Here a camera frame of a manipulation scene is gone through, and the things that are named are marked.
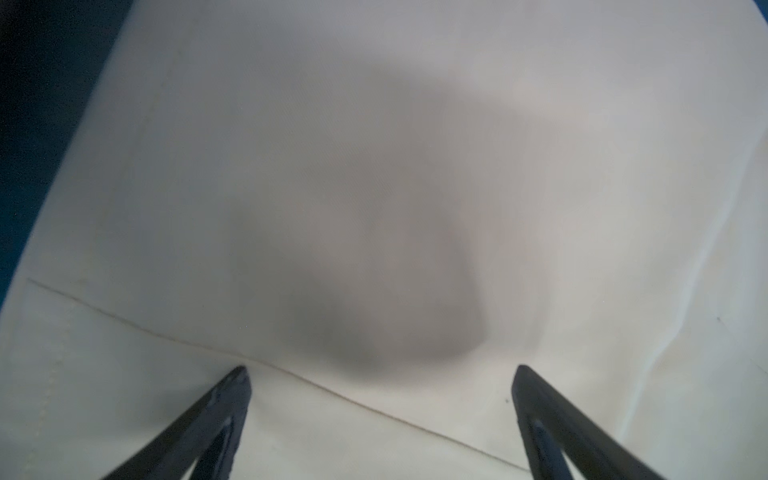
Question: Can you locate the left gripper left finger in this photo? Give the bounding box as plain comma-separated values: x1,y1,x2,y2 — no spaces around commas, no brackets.
106,366,252,480

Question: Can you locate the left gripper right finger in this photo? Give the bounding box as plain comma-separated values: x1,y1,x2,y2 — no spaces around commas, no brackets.
511,365,662,480

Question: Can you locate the tan yellow skirt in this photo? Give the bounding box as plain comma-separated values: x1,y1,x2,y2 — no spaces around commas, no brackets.
1,1,767,479

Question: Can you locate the green table mat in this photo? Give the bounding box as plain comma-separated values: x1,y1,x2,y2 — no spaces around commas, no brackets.
1,0,132,298

